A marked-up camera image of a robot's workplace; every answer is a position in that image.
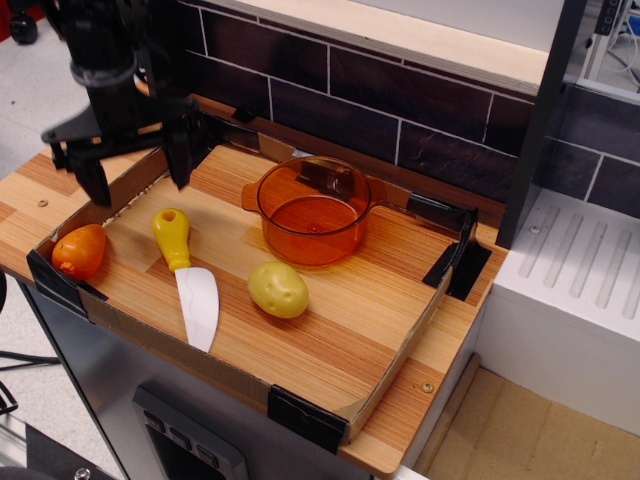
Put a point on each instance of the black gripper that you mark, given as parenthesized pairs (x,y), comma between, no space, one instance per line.
(112,123)

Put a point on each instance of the yellow handled toy knife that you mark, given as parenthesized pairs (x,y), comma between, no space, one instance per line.
(197,286)

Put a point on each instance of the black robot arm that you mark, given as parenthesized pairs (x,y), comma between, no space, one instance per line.
(97,24)

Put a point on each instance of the cardboard fence with black tape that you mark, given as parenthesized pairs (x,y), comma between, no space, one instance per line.
(347,373)

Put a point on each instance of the orange transparent plastic pot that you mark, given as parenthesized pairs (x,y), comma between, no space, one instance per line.
(314,210)

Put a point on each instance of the orange toy carrot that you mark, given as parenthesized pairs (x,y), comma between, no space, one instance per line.
(79,254)

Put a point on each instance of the black caster wheel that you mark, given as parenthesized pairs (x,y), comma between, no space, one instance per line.
(23,28)

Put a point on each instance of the yellow toy potato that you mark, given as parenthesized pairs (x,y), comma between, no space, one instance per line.
(278,290)

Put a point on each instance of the toy oven control panel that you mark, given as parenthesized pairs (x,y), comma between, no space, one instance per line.
(184,448)

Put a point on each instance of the white toy sink drainboard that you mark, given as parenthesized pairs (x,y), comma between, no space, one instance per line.
(562,317)

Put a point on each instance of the black vertical post right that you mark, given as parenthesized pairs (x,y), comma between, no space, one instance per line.
(525,186)

